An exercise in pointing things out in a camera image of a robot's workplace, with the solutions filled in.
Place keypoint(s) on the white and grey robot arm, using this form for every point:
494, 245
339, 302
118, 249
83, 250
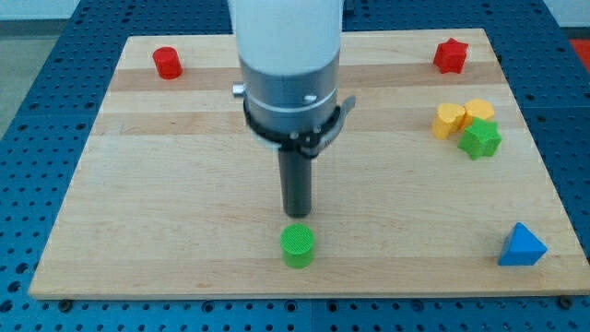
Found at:
289, 53

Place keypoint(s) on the red star block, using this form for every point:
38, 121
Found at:
450, 56

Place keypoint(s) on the green star block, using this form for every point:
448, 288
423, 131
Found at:
480, 139

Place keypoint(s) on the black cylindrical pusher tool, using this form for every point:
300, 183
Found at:
296, 183

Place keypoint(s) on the green cylinder block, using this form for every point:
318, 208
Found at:
297, 245

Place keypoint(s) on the wooden board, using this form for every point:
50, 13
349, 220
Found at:
174, 199

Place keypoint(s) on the yellow heart block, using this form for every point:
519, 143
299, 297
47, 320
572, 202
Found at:
447, 120

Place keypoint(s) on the red cylinder block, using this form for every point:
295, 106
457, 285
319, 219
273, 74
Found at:
167, 62

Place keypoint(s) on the yellow hexagon block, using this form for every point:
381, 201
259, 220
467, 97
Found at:
477, 108

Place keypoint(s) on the blue triangle block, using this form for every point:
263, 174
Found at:
521, 248

